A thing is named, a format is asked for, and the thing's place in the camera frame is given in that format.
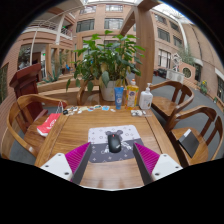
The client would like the clear bag with white items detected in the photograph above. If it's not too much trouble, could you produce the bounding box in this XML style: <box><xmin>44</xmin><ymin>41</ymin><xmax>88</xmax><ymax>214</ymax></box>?
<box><xmin>130</xmin><ymin>109</ymin><xmax>153</xmax><ymax>118</ymax></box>

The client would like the black computer mouse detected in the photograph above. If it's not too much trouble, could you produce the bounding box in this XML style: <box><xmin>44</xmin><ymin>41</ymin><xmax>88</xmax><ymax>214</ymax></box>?
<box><xmin>107</xmin><ymin>133</ymin><xmax>123</xmax><ymax>154</ymax></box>

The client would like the black flat box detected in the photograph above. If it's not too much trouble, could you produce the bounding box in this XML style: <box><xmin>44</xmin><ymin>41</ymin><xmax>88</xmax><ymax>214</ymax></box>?
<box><xmin>177</xmin><ymin>128</ymin><xmax>200</xmax><ymax>159</ymax></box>

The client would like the wooden armchair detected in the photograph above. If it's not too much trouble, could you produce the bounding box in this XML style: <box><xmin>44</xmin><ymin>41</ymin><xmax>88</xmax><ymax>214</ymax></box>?
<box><xmin>76</xmin><ymin>84</ymin><xmax>116</xmax><ymax>108</ymax></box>
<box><xmin>0</xmin><ymin>93</ymin><xmax>69</xmax><ymax>160</ymax></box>
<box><xmin>148</xmin><ymin>79</ymin><xmax>195</xmax><ymax>123</ymax></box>
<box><xmin>165</xmin><ymin>105</ymin><xmax>224</xmax><ymax>168</ymax></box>

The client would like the grey bear-print mouse pad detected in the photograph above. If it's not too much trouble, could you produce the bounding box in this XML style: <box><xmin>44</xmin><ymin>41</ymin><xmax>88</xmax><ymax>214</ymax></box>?
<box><xmin>87</xmin><ymin>124</ymin><xmax>145</xmax><ymax>164</ymax></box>

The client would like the wooden pillar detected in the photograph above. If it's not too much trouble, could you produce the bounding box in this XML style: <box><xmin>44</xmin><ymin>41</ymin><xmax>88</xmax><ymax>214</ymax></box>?
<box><xmin>119</xmin><ymin>0</ymin><xmax>156</xmax><ymax>88</ymax></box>

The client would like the long wooden planter box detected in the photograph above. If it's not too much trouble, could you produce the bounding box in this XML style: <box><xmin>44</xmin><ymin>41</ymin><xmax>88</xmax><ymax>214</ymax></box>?
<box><xmin>36</xmin><ymin>78</ymin><xmax>101</xmax><ymax>95</ymax></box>

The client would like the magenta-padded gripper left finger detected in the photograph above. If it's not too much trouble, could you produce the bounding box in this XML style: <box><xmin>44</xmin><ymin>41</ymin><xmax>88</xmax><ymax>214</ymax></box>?
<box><xmin>40</xmin><ymin>142</ymin><xmax>93</xmax><ymax>185</ymax></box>

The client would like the white pump bottle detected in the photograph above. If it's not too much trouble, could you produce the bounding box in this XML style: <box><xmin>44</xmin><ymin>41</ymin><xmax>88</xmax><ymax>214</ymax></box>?
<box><xmin>138</xmin><ymin>82</ymin><xmax>154</xmax><ymax>110</ymax></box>

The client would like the large green potted plant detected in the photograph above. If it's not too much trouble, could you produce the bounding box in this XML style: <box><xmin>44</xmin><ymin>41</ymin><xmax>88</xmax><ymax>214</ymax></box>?
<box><xmin>65</xmin><ymin>29</ymin><xmax>147</xmax><ymax>102</ymax></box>

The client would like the blue squeeze tube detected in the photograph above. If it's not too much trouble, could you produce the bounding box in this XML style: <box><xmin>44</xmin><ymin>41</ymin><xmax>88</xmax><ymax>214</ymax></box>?
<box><xmin>113</xmin><ymin>86</ymin><xmax>125</xmax><ymax>110</ymax></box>

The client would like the dark red wooden lectern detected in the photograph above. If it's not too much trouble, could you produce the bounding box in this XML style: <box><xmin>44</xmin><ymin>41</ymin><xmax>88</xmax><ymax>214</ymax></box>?
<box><xmin>9</xmin><ymin>63</ymin><xmax>44</xmax><ymax>121</ymax></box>

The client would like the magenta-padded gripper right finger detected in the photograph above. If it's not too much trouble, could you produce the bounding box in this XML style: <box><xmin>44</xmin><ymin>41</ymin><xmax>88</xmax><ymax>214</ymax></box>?
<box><xmin>133</xmin><ymin>142</ymin><xmax>184</xmax><ymax>185</ymax></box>

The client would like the yellow detergent bottle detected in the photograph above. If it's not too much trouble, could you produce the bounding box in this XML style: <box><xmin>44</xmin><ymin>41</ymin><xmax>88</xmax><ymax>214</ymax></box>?
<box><xmin>125</xmin><ymin>78</ymin><xmax>140</xmax><ymax>111</ymax></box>

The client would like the row of small stickers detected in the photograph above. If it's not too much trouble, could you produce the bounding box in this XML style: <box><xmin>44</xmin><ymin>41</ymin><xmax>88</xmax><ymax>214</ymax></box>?
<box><xmin>62</xmin><ymin>104</ymin><xmax>116</xmax><ymax>116</ymax></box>

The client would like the yellow flowering potted plant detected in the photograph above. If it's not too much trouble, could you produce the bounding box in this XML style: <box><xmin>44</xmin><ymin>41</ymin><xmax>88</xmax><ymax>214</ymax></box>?
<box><xmin>199</xmin><ymin>79</ymin><xmax>209</xmax><ymax>95</ymax></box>

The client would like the red paper bag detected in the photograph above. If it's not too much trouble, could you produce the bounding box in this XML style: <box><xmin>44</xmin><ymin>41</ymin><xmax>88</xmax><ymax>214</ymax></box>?
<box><xmin>36</xmin><ymin>112</ymin><xmax>63</xmax><ymax>138</ymax></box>

